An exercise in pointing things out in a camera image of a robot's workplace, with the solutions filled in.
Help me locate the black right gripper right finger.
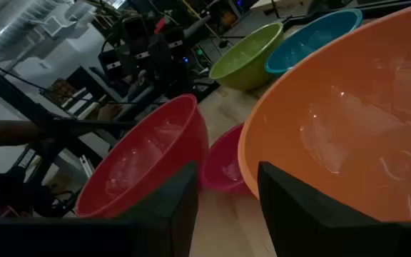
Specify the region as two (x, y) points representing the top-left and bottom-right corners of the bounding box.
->
(257, 161), (403, 257)

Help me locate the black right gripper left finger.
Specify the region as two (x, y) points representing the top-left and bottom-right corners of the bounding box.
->
(118, 161), (199, 257)

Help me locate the person's forearm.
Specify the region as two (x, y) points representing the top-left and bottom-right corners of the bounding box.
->
(0, 116), (55, 148)

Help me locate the red plastic bowl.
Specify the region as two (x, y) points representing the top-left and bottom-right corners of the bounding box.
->
(74, 94), (210, 219)

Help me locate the small magenta plastic bowl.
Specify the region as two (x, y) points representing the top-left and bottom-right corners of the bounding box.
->
(201, 123), (253, 196)

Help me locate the orange plastic bowl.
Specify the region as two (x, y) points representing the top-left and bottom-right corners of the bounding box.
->
(237, 0), (411, 223)

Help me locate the person's hand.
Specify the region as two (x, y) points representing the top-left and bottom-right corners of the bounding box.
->
(96, 103), (123, 122)

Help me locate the power strip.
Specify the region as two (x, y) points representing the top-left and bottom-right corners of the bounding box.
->
(192, 45), (210, 71)

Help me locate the green plastic bowl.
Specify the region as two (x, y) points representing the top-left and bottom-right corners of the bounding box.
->
(208, 21), (285, 91)

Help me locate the teal blue plastic bowl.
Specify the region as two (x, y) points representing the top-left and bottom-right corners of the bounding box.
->
(264, 8), (363, 76)

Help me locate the white cabinet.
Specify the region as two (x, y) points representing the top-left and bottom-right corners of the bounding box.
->
(12, 24), (107, 92)

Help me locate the black metal frame strut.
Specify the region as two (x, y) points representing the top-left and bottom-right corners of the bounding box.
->
(0, 56), (103, 168)

